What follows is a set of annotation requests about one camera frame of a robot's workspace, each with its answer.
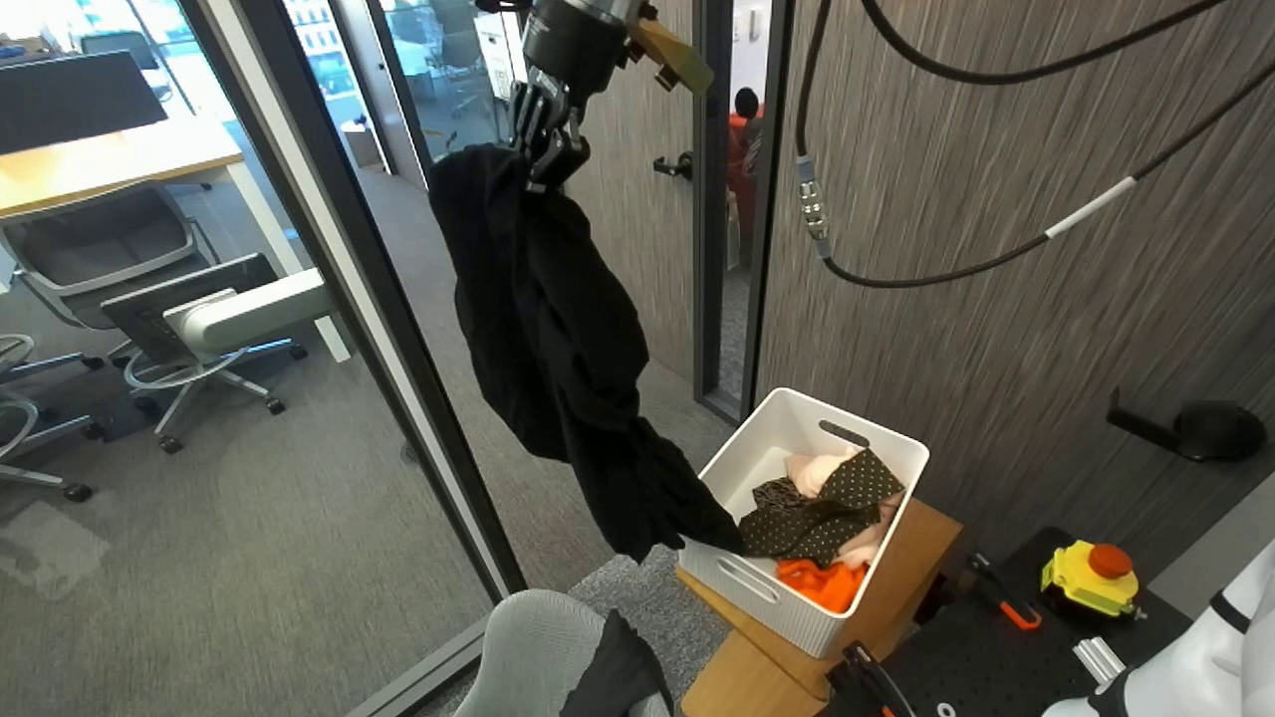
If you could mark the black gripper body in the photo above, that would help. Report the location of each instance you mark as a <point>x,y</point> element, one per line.
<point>577,47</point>

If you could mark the white plastic basket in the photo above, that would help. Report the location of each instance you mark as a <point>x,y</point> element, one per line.
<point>759,592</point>

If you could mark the black monitor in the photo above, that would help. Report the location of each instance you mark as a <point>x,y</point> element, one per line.
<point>74,104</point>

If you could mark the pale pink cloth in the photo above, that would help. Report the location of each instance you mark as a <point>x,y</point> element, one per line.
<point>812,473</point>

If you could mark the office chair with white armrest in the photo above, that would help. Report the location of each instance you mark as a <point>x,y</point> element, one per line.
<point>212,324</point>

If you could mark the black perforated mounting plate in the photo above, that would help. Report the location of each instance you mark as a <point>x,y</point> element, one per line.
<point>980,664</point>

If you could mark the wooden office desk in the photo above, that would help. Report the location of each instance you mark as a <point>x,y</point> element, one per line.
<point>106,161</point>

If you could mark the grey fabric chair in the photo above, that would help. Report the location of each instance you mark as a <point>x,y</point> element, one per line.
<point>531,658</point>

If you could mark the black cloth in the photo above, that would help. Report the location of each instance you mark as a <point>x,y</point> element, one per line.
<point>557,344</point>

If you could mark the person in orange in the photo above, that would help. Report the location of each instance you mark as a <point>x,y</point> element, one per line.
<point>742,161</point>

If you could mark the black glass partition frame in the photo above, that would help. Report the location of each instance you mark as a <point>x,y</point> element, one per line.
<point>358,280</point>

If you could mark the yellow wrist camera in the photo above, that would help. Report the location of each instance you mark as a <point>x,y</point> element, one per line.
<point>670,59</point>

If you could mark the grey mesh office chair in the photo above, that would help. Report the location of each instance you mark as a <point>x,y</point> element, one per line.
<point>106,253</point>

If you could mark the orange cloth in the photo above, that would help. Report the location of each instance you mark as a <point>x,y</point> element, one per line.
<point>826,585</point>

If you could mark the olive dotted cloth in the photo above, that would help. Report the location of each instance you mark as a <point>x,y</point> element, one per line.
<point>822,513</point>

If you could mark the black clamp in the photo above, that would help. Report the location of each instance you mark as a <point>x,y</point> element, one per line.
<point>860,684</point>

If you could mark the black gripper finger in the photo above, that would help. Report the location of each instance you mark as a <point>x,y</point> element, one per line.
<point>564,145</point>
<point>527,118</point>

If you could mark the aluminium profile piece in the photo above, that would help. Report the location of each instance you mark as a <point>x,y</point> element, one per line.
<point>1102,658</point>

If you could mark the yellow emergency stop button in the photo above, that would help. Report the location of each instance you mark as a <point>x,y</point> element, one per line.
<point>1094,574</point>

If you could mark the metal base office chair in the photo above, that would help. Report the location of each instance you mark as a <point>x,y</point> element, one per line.
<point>23,425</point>

